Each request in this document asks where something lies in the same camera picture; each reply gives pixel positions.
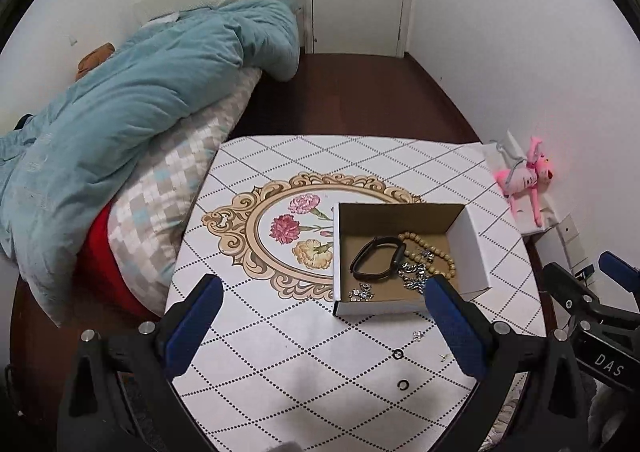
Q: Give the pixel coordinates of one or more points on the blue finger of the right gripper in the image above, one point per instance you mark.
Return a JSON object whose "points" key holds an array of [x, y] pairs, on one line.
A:
{"points": [[620, 272]]}

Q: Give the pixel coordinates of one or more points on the pink panther plush toy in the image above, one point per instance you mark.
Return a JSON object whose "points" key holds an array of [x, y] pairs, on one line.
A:
{"points": [[525, 177]]}

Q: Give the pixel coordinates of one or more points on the white cardboard box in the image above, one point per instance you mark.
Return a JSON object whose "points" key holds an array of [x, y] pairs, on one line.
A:
{"points": [[384, 253]]}

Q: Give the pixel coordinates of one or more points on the white wall socket strip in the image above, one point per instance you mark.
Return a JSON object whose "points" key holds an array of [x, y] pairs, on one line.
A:
{"points": [[562, 244]]}

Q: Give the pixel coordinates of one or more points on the checkered pillow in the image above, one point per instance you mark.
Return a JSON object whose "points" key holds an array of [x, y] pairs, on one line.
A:
{"points": [[150, 211]]}

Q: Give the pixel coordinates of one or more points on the teal duvet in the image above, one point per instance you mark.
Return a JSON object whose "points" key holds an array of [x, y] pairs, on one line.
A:
{"points": [[69, 160]]}

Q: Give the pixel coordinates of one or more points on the brown plush toy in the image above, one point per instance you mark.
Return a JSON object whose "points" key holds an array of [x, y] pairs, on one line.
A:
{"points": [[93, 59]]}

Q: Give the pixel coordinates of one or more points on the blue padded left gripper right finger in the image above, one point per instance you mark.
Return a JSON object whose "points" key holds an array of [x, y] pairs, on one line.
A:
{"points": [[461, 324]]}

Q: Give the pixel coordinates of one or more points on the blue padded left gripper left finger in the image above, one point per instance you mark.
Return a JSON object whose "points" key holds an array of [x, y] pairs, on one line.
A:
{"points": [[186, 324]]}

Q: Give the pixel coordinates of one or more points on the red bed sheet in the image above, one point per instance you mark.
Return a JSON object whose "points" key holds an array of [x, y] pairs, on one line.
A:
{"points": [[97, 268]]}

